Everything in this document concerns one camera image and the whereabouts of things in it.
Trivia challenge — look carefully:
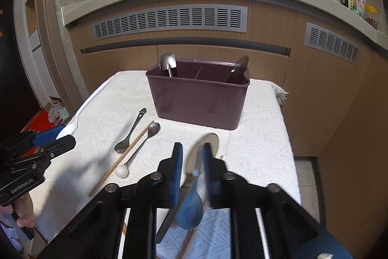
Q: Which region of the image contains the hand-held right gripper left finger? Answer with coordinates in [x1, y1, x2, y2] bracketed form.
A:
[39, 142, 184, 259]

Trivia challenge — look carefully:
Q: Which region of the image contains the purple plastic utensil holder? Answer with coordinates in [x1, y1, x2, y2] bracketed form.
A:
[145, 58, 251, 131]

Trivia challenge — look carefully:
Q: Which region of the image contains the jar with yellow lid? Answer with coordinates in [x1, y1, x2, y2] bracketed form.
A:
[362, 4, 380, 31]

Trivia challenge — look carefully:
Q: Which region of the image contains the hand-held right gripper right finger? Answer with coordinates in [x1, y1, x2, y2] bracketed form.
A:
[202, 142, 354, 259]

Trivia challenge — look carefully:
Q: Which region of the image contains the red floor mat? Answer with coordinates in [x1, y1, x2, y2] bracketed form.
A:
[21, 108, 57, 134]

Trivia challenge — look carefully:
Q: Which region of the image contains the oval metal spoon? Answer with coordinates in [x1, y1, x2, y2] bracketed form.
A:
[227, 55, 250, 84]

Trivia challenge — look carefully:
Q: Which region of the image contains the person's left forearm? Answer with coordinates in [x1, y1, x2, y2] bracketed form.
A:
[0, 221, 23, 251]

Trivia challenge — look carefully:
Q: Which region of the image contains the metal spoon with cutout handle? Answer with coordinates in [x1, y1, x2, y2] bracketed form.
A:
[114, 108, 147, 153]

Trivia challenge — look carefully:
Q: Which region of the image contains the white textured table cloth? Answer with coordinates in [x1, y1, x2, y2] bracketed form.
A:
[36, 70, 301, 259]

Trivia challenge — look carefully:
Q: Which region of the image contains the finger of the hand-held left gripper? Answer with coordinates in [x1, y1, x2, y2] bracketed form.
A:
[40, 135, 76, 159]
[31, 125, 66, 147]

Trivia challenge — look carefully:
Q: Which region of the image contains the wooden chopstick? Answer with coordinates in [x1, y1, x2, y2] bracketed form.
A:
[88, 120, 155, 198]
[178, 155, 224, 259]

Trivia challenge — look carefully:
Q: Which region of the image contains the black refrigerator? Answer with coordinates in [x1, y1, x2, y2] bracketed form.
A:
[0, 0, 38, 141]

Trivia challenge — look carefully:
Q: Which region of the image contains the white plastic spatula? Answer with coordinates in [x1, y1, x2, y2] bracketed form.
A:
[56, 79, 111, 140]

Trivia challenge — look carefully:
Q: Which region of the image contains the square-headed metal spoon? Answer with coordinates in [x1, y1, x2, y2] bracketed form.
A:
[160, 53, 177, 78]

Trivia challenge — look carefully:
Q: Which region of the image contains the short grey cabinet vent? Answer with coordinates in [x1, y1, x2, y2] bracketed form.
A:
[304, 22, 361, 66]

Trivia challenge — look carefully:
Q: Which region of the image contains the blue-grey rice scoop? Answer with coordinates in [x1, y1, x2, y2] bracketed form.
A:
[177, 133, 219, 231]

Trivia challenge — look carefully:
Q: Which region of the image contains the wide grey cabinet vent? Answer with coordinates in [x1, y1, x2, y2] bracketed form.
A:
[93, 5, 248, 42]

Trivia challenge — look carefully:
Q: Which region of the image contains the metal spoon with white knob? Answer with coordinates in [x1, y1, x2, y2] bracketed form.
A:
[115, 122, 161, 178]

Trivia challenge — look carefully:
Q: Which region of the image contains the person's left hand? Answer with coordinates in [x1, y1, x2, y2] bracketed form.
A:
[0, 194, 35, 228]

